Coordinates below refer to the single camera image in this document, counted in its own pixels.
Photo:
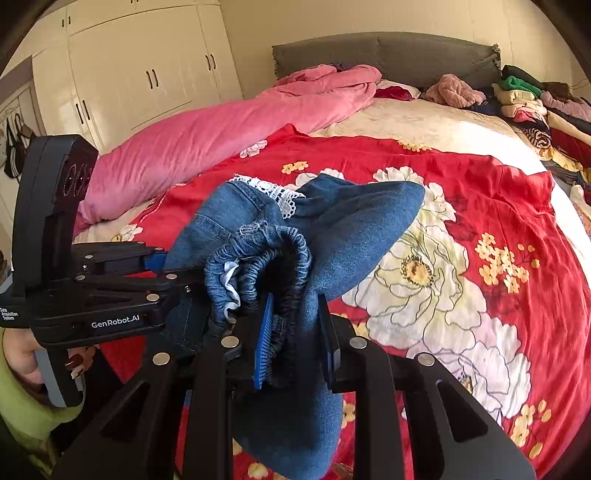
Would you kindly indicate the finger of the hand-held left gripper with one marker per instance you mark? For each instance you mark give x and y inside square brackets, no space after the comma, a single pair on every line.
[138,282]
[120,258]

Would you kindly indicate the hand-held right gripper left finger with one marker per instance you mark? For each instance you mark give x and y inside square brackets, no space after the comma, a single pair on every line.
[264,341]

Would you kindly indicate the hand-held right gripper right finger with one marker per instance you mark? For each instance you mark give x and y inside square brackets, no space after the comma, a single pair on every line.
[327,341]

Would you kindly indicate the blue denim pants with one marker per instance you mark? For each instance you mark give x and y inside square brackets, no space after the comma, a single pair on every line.
[351,217]

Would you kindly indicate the person's left forearm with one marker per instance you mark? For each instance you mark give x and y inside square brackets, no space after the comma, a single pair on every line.
[23,415]

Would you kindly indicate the person's left hand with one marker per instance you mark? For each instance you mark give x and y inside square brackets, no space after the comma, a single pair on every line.
[21,355]

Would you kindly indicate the hanging bags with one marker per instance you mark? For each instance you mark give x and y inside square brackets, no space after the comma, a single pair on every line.
[16,152]

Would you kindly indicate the pink quilt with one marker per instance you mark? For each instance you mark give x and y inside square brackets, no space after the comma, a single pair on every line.
[194,138]

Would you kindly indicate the white wardrobe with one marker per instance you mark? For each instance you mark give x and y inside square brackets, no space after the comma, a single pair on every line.
[138,60]

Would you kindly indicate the red floral blanket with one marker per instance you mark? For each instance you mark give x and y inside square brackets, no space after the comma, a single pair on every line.
[508,207]

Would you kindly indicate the cream bedsheet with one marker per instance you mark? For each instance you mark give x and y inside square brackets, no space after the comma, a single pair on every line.
[438,120]

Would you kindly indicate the dark red cloth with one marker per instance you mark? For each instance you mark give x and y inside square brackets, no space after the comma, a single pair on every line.
[392,92]

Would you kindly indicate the pink fuzzy garment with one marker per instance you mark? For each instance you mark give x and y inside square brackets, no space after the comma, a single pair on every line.
[455,90]

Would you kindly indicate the grey headboard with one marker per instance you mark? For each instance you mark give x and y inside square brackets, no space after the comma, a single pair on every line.
[392,55]

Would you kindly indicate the pile of folded clothes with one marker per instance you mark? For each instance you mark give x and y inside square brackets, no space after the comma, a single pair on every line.
[521,106]

